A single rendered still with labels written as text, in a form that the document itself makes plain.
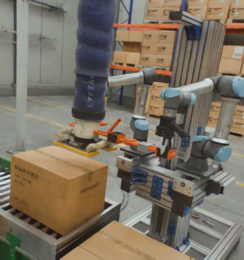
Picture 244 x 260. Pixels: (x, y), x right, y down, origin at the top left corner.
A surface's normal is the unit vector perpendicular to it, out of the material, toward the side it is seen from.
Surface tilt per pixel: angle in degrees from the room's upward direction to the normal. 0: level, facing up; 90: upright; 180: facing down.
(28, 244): 90
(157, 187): 90
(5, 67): 88
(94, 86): 70
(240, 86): 82
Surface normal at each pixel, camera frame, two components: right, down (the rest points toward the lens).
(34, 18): 0.79, 0.23
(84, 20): -0.47, 0.38
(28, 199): -0.57, 0.13
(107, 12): 0.51, 0.09
